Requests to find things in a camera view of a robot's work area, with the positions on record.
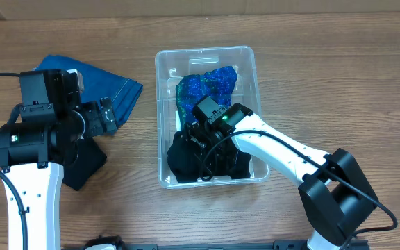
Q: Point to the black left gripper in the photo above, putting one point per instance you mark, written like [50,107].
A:
[98,126]

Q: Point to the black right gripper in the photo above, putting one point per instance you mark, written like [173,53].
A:
[193,135]

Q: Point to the black taped cloth bundle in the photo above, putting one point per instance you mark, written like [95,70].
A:
[184,167]

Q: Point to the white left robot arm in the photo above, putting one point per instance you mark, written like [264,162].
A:
[48,139]

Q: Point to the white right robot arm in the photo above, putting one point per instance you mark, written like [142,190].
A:
[221,141]

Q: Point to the black folded cloth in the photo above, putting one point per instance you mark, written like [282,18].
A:
[88,160]

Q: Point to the white paper label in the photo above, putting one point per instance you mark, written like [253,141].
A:
[178,122]

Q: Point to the blue sequin cloth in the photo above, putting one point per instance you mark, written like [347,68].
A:
[218,84]

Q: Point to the clear plastic storage bin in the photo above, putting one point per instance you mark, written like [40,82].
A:
[171,67]

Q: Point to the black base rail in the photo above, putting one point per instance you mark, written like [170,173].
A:
[116,242]

